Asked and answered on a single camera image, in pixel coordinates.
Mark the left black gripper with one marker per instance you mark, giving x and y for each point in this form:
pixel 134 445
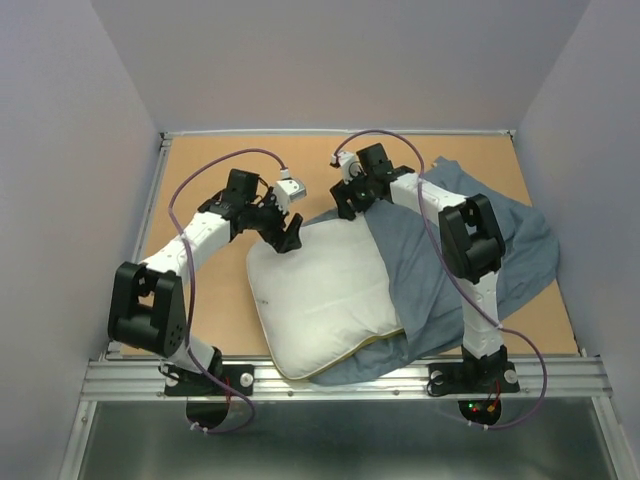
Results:
pixel 279 240

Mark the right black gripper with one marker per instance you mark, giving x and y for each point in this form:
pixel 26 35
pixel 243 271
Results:
pixel 341 192

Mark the white pillow yellow edge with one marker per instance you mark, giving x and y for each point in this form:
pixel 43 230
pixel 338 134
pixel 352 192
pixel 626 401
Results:
pixel 322 303

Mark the blue grey pillowcase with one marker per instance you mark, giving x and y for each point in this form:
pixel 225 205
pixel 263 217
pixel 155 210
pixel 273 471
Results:
pixel 426 265

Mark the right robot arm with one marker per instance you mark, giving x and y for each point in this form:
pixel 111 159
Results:
pixel 467 239

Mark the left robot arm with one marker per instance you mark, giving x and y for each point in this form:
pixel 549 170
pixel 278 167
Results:
pixel 152 301

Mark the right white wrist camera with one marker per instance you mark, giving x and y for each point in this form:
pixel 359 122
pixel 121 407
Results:
pixel 348 165

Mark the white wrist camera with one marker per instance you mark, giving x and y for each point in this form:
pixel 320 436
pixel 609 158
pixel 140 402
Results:
pixel 348 165
pixel 288 191

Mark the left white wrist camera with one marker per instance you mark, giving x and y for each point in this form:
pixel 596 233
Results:
pixel 288 191

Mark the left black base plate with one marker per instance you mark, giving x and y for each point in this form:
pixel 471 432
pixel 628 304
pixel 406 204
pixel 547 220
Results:
pixel 183 383

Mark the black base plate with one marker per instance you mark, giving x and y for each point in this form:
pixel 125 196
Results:
pixel 183 383
pixel 467 378

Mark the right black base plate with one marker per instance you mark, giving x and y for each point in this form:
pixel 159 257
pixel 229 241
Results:
pixel 467 378

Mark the aluminium front rail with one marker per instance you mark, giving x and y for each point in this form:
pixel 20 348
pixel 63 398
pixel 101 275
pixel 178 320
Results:
pixel 138 379

